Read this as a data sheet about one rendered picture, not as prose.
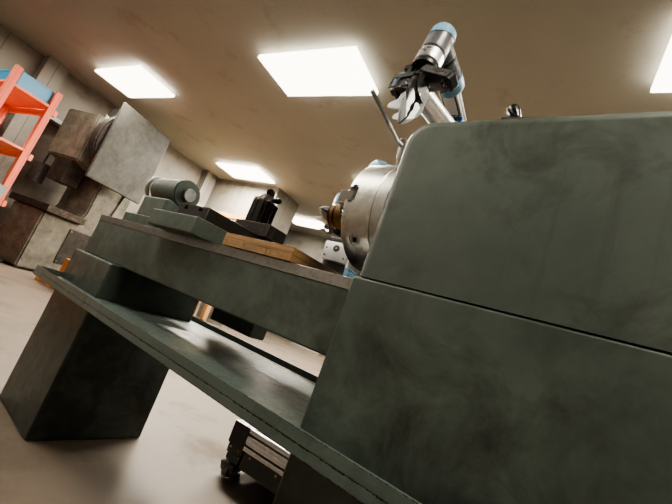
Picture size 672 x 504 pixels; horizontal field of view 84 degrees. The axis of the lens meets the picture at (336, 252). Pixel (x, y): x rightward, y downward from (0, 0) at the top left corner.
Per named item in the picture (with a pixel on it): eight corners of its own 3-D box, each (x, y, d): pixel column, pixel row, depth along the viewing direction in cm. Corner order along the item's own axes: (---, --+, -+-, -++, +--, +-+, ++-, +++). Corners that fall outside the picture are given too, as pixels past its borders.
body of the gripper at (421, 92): (396, 111, 103) (412, 82, 107) (424, 109, 98) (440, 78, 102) (386, 87, 98) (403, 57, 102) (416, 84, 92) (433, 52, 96)
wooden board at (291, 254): (356, 297, 125) (360, 286, 126) (289, 261, 97) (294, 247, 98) (293, 279, 143) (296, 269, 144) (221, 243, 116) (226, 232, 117)
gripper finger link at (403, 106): (383, 123, 96) (396, 99, 99) (403, 122, 92) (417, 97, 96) (378, 114, 94) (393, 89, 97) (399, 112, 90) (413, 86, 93)
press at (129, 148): (67, 274, 679) (141, 131, 737) (107, 294, 608) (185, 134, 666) (-49, 242, 542) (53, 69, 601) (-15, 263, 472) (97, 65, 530)
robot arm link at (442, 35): (462, 43, 107) (453, 15, 101) (449, 69, 103) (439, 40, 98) (437, 50, 112) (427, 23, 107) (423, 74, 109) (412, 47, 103)
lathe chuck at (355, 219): (412, 282, 117) (433, 184, 118) (357, 272, 92) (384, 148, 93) (387, 276, 123) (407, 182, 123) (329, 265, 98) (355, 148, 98)
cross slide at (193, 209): (287, 263, 155) (291, 253, 156) (204, 219, 122) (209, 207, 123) (258, 256, 166) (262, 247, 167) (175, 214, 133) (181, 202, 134)
